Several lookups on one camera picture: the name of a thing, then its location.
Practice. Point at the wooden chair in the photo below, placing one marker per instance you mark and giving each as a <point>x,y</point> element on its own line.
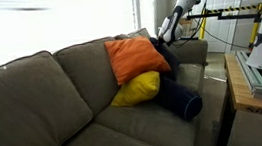
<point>187,25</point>

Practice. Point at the white panel door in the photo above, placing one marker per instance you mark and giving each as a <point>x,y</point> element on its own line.
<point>230,34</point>

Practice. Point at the wooden workbench table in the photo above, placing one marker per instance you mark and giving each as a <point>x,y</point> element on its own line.
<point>241,93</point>

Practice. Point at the grey-brown fabric sofa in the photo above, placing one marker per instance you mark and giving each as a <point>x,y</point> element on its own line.
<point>77,130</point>

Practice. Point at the dark blue bolster pillow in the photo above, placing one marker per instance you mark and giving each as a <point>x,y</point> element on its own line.
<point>178,99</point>

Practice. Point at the orange square pillow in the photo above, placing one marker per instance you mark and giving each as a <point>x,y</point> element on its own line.
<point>134,57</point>

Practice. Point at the black and yellow camera stand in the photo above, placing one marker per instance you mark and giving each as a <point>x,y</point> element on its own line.
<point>227,12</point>

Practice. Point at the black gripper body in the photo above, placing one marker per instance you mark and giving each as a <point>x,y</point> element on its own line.
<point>176,34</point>

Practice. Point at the grey sofa back cushion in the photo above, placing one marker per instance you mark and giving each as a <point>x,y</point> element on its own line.
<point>87,75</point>
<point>134,33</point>
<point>25,112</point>

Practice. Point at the square dark blue pillow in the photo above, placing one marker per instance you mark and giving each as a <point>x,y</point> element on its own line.
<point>169,58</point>

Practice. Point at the yellow pillow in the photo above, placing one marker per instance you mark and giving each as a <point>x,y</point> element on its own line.
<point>138,89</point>

